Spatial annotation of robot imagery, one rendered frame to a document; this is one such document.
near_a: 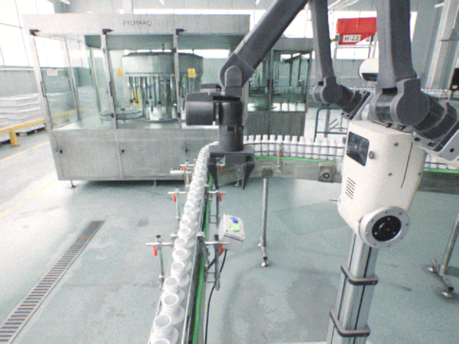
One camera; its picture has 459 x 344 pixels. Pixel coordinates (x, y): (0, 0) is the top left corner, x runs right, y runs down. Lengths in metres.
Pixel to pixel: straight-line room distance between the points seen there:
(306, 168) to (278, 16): 1.82
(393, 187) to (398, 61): 0.40
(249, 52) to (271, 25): 0.07
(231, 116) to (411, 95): 0.38
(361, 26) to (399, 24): 6.66
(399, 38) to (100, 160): 4.12
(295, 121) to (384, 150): 5.24
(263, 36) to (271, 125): 5.41
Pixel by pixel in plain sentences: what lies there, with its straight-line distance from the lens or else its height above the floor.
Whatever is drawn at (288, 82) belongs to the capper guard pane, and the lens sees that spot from 5.99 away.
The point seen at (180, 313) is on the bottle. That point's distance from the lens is 0.73.
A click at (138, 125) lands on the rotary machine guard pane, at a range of 4.16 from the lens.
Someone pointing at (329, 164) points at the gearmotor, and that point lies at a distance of 2.24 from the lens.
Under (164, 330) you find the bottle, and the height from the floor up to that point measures 1.16.
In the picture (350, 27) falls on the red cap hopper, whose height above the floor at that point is 2.60.
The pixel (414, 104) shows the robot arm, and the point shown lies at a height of 1.59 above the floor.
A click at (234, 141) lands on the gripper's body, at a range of 0.60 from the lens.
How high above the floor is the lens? 1.66
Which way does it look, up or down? 20 degrees down
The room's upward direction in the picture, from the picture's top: straight up
